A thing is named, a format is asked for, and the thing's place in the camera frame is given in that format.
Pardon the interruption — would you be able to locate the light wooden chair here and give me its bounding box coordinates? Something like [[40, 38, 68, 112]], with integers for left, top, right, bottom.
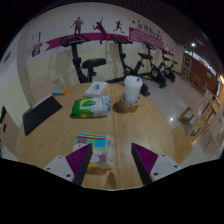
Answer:
[[29, 73, 56, 103], [0, 105, 21, 154]]

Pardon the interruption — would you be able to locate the framed wall poster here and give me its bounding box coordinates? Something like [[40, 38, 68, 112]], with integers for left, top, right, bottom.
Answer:
[[181, 54, 193, 79]]

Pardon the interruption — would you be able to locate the brown round cup holder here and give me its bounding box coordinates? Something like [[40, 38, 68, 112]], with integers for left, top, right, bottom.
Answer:
[[118, 93, 141, 114]]

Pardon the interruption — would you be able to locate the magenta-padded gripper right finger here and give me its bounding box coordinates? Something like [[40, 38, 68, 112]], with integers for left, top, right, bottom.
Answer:
[[130, 142, 184, 186]]

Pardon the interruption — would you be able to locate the group of wooden chairs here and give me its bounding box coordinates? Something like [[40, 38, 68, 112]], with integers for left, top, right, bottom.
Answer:
[[176, 88, 224, 158]]

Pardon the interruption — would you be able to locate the small white box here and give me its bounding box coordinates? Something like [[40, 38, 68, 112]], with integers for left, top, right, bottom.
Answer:
[[83, 80, 108, 98]]

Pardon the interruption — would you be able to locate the colourful checkered towel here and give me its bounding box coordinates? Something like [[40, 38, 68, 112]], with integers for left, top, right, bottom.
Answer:
[[72, 133, 115, 171]]

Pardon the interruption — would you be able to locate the blue and orange tube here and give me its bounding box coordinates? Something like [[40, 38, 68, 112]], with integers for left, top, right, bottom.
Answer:
[[52, 88, 69, 96]]

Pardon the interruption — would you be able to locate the green wet wipes pack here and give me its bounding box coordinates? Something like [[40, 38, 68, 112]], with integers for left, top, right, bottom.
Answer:
[[69, 94, 112, 119]]

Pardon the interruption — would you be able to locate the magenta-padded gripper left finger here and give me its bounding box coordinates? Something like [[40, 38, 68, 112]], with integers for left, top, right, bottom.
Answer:
[[43, 143, 94, 186]]

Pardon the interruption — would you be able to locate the black exercise bike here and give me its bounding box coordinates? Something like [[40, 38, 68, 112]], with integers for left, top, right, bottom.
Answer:
[[59, 34, 107, 84], [159, 48, 179, 84], [141, 41, 168, 89], [106, 33, 151, 98]]

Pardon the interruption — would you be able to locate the black tablet folio case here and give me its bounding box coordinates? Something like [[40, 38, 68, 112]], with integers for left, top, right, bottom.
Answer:
[[22, 94, 64, 137]]

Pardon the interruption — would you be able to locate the purple wall poster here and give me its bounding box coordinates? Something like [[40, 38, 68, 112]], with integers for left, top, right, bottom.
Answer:
[[31, 31, 43, 58]]

